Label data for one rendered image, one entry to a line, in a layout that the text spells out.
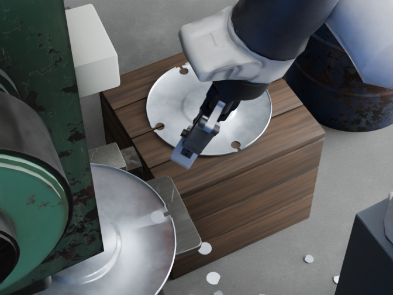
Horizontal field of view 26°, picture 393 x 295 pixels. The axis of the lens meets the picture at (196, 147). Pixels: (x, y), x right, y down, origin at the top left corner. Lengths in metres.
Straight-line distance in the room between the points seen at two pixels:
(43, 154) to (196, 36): 0.34
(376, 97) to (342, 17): 1.42
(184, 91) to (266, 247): 0.46
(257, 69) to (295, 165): 1.09
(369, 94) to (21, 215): 1.75
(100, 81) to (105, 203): 0.58
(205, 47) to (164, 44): 1.72
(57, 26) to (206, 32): 0.28
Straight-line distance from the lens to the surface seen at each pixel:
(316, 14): 0.85
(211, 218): 1.96
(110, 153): 1.53
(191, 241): 1.26
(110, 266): 1.24
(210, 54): 0.89
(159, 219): 1.27
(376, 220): 1.71
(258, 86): 0.95
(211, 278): 1.38
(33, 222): 0.63
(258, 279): 2.12
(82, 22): 0.75
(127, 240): 1.26
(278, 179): 1.99
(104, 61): 0.72
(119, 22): 2.69
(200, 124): 0.97
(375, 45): 0.87
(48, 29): 0.66
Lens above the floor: 1.85
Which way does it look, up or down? 52 degrees down
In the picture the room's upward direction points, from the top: straight up
